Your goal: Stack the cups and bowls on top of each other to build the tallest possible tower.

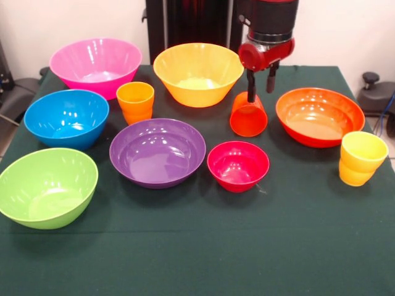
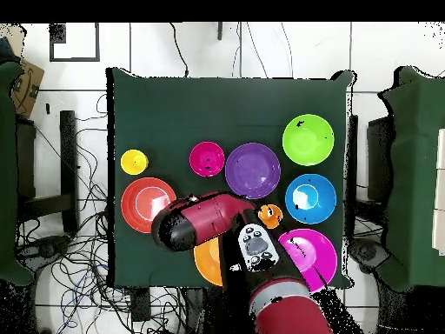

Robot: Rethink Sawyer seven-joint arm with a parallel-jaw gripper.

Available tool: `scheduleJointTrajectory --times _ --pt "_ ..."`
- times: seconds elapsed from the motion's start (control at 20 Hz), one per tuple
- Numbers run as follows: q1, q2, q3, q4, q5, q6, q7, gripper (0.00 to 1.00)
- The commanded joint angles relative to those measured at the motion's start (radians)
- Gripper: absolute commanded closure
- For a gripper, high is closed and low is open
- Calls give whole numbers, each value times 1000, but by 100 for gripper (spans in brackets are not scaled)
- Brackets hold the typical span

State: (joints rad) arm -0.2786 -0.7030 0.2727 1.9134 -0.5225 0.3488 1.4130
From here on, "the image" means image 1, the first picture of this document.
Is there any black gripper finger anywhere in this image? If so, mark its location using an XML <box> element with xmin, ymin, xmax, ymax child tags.
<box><xmin>265</xmin><ymin>61</ymin><xmax>280</xmax><ymax>94</ymax></box>
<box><xmin>246</xmin><ymin>69</ymin><xmax>257</xmax><ymax>103</ymax></box>

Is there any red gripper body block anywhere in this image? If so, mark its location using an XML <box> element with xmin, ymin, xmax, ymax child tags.
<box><xmin>238</xmin><ymin>38</ymin><xmax>296</xmax><ymax>73</ymax></box>

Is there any red-orange cup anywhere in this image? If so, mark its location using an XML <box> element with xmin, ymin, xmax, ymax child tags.
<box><xmin>229</xmin><ymin>91</ymin><xmax>268</xmax><ymax>138</ymax></box>

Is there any small crimson bowl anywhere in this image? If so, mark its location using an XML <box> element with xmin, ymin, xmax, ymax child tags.
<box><xmin>206</xmin><ymin>141</ymin><xmax>271</xmax><ymax>194</ymax></box>

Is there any purple bowl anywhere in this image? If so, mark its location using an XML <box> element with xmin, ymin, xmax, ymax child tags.
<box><xmin>109</xmin><ymin>118</ymin><xmax>207</xmax><ymax>190</ymax></box>

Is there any large yellow-orange bowl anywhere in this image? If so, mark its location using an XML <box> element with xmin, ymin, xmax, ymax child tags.
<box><xmin>152</xmin><ymin>43</ymin><xmax>245</xmax><ymax>109</ymax></box>

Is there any shallow red-orange bowl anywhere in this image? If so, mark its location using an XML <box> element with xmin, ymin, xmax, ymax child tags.
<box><xmin>275</xmin><ymin>87</ymin><xmax>366</xmax><ymax>149</ymax></box>

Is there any orange cup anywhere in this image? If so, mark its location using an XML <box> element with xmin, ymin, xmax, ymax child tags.
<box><xmin>115</xmin><ymin>81</ymin><xmax>156</xmax><ymax>126</ymax></box>

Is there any yellow cup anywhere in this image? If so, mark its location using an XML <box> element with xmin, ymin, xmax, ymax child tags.
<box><xmin>338</xmin><ymin>131</ymin><xmax>389</xmax><ymax>187</ymax></box>

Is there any dark green tablecloth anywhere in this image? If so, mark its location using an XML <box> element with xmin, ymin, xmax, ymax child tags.
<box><xmin>0</xmin><ymin>64</ymin><xmax>395</xmax><ymax>296</ymax></box>

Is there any large pink bowl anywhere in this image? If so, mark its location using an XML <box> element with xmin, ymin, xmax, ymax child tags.
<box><xmin>49</xmin><ymin>38</ymin><xmax>143</xmax><ymax>101</ymax></box>

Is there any blue bowl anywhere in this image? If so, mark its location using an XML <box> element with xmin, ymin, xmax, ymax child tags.
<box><xmin>23</xmin><ymin>89</ymin><xmax>110</xmax><ymax>152</ymax></box>

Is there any green bowl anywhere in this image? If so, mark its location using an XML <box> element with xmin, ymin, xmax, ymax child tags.
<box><xmin>0</xmin><ymin>147</ymin><xmax>99</xmax><ymax>231</ymax></box>

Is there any black device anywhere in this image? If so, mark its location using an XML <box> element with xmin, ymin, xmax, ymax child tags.
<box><xmin>0</xmin><ymin>39</ymin><xmax>14</xmax><ymax>92</ymax></box>

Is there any blue cable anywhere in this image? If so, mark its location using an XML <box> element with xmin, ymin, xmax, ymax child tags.
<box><xmin>378</xmin><ymin>92</ymin><xmax>395</xmax><ymax>136</ymax></box>

